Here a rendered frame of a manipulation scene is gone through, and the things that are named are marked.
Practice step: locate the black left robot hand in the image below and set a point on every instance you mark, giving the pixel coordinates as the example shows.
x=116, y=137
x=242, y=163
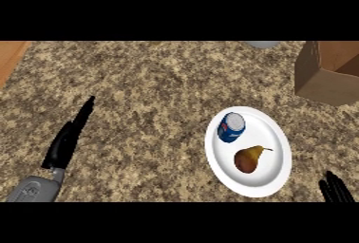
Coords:
x=68, y=140

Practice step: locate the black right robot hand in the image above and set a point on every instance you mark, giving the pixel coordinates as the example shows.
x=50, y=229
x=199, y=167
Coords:
x=334, y=190

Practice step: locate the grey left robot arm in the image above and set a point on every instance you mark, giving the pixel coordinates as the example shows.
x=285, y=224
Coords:
x=37, y=188

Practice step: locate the white oval plate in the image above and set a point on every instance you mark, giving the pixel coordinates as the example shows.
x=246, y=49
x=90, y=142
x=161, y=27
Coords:
x=266, y=177

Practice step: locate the blue soda can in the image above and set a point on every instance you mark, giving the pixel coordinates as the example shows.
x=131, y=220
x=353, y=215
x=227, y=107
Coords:
x=230, y=128

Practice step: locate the brown cardboard box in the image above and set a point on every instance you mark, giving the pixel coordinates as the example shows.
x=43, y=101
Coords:
x=326, y=79

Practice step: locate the brown yellow pear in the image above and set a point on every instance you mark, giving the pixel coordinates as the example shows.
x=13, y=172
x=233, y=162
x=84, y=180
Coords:
x=246, y=159

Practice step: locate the orange wooden panel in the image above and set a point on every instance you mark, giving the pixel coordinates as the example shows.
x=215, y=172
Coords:
x=7, y=57

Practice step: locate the pale grey round object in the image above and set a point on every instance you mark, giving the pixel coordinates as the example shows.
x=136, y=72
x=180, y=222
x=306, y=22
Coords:
x=261, y=43

